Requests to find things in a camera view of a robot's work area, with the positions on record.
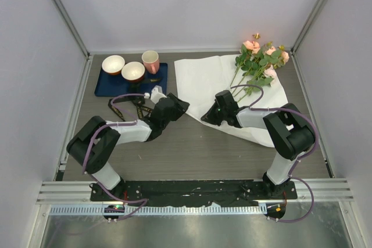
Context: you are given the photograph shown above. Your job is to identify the white wrapping paper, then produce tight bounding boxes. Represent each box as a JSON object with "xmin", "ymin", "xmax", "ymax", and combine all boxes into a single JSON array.
[{"xmin": 174, "ymin": 55, "xmax": 274, "ymax": 148}]

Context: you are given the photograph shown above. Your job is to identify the pink fake flower stem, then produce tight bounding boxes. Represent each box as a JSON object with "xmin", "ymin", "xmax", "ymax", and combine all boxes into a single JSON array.
[{"xmin": 230, "ymin": 33, "xmax": 260, "ymax": 85}]

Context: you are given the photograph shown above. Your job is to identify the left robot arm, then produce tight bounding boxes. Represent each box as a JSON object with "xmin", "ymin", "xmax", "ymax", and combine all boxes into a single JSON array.
[{"xmin": 66, "ymin": 93, "xmax": 189, "ymax": 201}]

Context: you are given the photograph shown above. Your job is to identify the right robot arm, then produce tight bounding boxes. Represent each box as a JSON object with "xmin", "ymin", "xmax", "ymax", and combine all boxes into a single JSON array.
[{"xmin": 201, "ymin": 90, "xmax": 319, "ymax": 199}]

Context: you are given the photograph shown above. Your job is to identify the black ribbon gold letters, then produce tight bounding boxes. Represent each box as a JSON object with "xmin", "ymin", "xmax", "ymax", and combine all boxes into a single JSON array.
[{"xmin": 108, "ymin": 78, "xmax": 162, "ymax": 121}]

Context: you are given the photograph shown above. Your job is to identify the pink mug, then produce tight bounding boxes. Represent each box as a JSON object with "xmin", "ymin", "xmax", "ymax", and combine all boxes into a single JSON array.
[{"xmin": 141, "ymin": 51, "xmax": 160, "ymax": 74}]

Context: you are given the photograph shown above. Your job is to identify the blue tray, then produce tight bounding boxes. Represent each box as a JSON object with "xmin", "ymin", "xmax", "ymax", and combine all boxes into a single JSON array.
[{"xmin": 94, "ymin": 63, "xmax": 168, "ymax": 97}]

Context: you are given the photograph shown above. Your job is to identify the white bowl orange outside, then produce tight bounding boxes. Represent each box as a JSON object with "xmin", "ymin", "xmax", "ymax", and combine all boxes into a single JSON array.
[{"xmin": 101, "ymin": 55, "xmax": 126, "ymax": 76}]

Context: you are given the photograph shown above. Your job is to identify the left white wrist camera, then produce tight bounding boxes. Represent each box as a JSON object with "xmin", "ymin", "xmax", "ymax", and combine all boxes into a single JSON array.
[{"xmin": 144, "ymin": 85, "xmax": 166, "ymax": 104}]

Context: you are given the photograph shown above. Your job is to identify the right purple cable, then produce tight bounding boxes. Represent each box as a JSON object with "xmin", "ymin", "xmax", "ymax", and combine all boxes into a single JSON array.
[{"xmin": 229, "ymin": 84, "xmax": 320, "ymax": 225}]

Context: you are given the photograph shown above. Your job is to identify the purple cable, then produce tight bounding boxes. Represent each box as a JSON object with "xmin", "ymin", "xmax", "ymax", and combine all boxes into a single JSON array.
[
  {"xmin": 229, "ymin": 84, "xmax": 320, "ymax": 225},
  {"xmin": 81, "ymin": 93, "xmax": 149, "ymax": 221}
]

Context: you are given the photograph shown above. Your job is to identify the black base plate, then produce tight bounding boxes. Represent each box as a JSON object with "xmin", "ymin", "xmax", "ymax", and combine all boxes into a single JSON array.
[{"xmin": 90, "ymin": 179, "xmax": 298, "ymax": 207}]

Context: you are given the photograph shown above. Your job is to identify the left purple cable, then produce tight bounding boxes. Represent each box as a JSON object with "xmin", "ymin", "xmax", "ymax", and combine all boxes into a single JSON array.
[{"xmin": 81, "ymin": 93, "xmax": 149, "ymax": 221}]

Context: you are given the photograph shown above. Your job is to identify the white slotted cable duct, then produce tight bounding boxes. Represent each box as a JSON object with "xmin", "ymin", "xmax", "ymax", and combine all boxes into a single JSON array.
[{"xmin": 49, "ymin": 203, "xmax": 267, "ymax": 216}]

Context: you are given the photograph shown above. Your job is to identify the aluminium frame rail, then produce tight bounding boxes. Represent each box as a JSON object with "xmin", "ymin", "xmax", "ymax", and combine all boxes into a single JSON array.
[{"xmin": 36, "ymin": 178, "xmax": 354, "ymax": 204}]

